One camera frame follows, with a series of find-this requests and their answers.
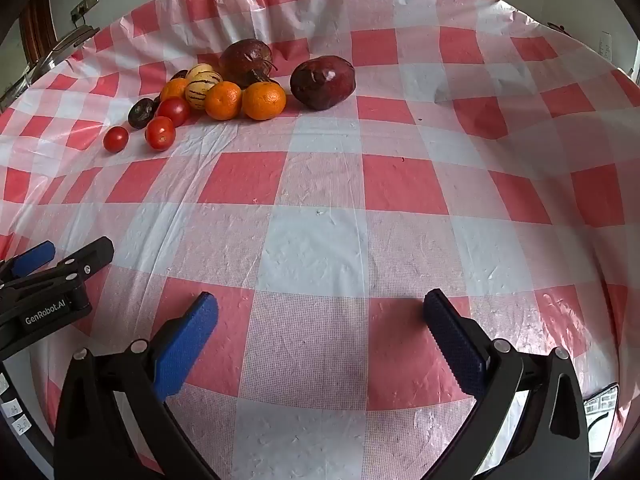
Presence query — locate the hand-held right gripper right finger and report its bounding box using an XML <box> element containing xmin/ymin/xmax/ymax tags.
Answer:
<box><xmin>422</xmin><ymin>288</ymin><xmax>588</xmax><ymax>480</ymax></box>

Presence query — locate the red white checkered tablecloth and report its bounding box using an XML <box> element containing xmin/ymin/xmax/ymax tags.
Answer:
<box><xmin>0</xmin><ymin>0</ymin><xmax>640</xmax><ymax>480</ymax></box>

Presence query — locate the brown wooden door frame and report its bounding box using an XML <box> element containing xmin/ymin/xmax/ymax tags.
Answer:
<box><xmin>20</xmin><ymin>0</ymin><xmax>57</xmax><ymax>63</ymax></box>

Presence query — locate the white patterned object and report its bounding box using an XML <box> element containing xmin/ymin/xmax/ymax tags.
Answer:
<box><xmin>582</xmin><ymin>384</ymin><xmax>621</xmax><ymax>433</ymax></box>

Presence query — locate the dark red apple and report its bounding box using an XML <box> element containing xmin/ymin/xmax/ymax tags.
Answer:
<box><xmin>218</xmin><ymin>39</ymin><xmax>275</xmax><ymax>88</ymax></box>
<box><xmin>290</xmin><ymin>56</ymin><xmax>357</xmax><ymax>111</ymax></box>

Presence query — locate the metal wall socket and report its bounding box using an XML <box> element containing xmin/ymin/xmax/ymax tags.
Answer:
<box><xmin>71</xmin><ymin>0</ymin><xmax>100</xmax><ymax>23</ymax></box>

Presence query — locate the red tomato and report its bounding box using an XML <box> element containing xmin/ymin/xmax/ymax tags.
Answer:
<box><xmin>103</xmin><ymin>126</ymin><xmax>130</xmax><ymax>153</ymax></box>
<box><xmin>157</xmin><ymin>97</ymin><xmax>191</xmax><ymax>127</ymax></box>
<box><xmin>145</xmin><ymin>116</ymin><xmax>176</xmax><ymax>151</ymax></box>

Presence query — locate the small orange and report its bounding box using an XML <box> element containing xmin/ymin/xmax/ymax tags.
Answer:
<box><xmin>242</xmin><ymin>81</ymin><xmax>287</xmax><ymax>122</ymax></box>
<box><xmin>160</xmin><ymin>78</ymin><xmax>190</xmax><ymax>103</ymax></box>
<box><xmin>204</xmin><ymin>81</ymin><xmax>244</xmax><ymax>121</ymax></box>

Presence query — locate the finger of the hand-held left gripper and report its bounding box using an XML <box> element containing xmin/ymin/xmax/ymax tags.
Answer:
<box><xmin>0</xmin><ymin>240</ymin><xmax>57</xmax><ymax>286</ymax></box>
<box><xmin>0</xmin><ymin>236</ymin><xmax>115</xmax><ymax>291</ymax></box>

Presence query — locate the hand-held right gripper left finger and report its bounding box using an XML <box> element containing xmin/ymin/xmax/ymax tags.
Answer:
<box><xmin>54</xmin><ymin>291</ymin><xmax>220</xmax><ymax>480</ymax></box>

